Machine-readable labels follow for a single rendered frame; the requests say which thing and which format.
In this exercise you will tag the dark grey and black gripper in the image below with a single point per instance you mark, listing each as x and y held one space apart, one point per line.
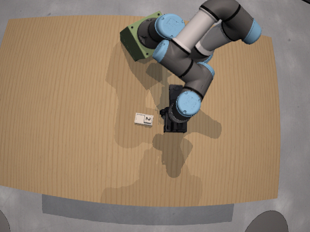
182 128

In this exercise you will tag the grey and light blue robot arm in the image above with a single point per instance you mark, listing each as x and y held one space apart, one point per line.
188 53

